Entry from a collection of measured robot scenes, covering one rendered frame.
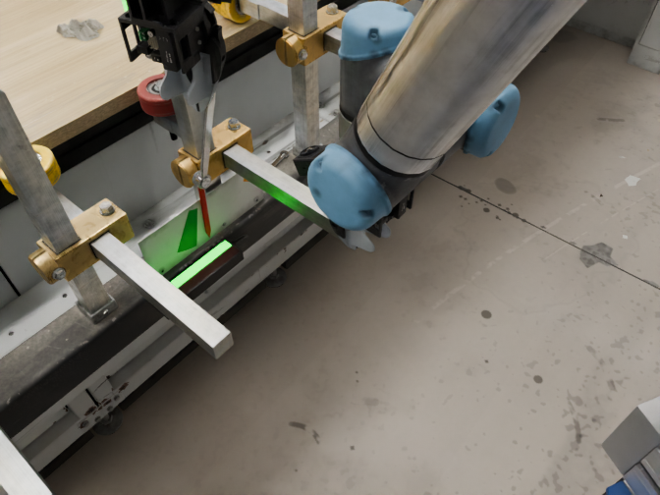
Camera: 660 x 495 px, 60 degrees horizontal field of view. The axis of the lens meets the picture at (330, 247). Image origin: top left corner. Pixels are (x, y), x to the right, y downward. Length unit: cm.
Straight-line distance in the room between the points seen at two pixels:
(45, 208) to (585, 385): 145
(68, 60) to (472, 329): 127
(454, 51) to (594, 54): 276
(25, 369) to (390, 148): 70
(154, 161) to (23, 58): 28
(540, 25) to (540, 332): 154
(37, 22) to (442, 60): 105
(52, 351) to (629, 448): 77
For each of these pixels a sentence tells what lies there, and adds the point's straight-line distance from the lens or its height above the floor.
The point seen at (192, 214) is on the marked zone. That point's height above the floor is 78.
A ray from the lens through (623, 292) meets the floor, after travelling 202.
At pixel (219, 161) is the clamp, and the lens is 95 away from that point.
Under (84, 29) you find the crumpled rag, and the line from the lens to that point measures 122.
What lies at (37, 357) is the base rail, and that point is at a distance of 98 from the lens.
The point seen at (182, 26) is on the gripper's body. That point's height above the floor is 116.
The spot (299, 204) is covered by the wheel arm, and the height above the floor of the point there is 85.
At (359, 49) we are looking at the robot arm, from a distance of 59.
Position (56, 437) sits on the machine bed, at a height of 17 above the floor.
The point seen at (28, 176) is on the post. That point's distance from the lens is 77.
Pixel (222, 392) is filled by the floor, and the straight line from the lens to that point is 165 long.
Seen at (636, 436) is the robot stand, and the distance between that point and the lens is 60.
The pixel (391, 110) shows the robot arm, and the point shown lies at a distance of 41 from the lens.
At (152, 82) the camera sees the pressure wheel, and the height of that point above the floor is 91.
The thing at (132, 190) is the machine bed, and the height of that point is 69.
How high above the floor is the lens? 146
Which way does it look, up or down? 50 degrees down
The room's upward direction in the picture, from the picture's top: straight up
